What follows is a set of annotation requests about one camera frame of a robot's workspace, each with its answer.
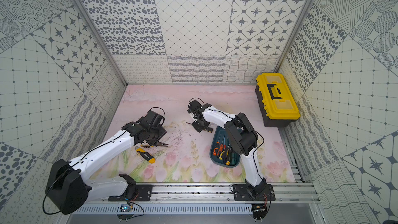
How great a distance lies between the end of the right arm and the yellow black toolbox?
385mm

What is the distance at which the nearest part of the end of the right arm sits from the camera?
0.72 meters

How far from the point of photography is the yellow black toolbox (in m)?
0.88
